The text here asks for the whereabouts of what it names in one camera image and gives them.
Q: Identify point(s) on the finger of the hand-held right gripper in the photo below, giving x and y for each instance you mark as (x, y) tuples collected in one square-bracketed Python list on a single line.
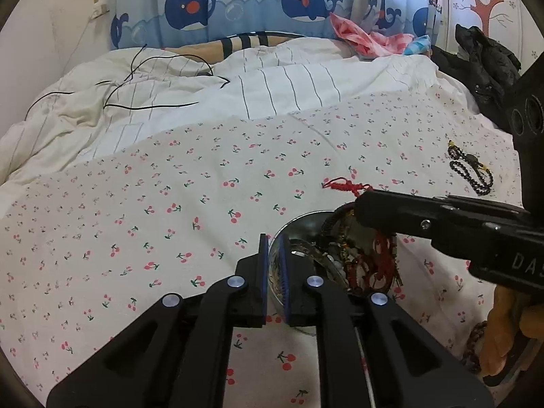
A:
[(395, 212), (488, 206)]

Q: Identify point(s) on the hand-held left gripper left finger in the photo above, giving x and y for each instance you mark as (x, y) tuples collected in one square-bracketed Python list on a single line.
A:
[(264, 272)]

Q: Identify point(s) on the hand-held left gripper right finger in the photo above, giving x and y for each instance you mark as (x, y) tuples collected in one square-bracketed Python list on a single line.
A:
[(284, 280)]

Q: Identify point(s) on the round metal tin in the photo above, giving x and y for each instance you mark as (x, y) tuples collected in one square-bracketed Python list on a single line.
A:
[(304, 225)]

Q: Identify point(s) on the person's right hand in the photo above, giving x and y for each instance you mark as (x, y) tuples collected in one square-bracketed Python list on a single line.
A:
[(501, 327)]

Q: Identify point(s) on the black padded jacket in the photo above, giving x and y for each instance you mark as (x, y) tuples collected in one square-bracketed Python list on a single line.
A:
[(480, 68)]

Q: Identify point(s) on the cherry print bed sheet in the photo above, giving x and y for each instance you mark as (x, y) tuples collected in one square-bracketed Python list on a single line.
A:
[(170, 178)]

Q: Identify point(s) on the white striped duvet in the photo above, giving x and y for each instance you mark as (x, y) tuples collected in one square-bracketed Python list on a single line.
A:
[(297, 80)]

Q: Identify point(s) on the pink patterned cloth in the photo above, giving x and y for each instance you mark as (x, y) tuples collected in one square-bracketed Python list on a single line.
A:
[(357, 34)]

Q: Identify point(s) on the tan striped pillow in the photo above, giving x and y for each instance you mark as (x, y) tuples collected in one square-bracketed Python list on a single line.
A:
[(238, 42)]

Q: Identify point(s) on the blue whale print curtain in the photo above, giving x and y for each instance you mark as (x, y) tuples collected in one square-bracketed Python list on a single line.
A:
[(191, 8)]

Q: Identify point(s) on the red tree wall sticker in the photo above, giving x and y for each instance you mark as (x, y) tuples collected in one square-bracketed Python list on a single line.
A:
[(484, 8)]

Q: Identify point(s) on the white wall charger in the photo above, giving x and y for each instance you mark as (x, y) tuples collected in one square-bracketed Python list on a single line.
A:
[(101, 2)]

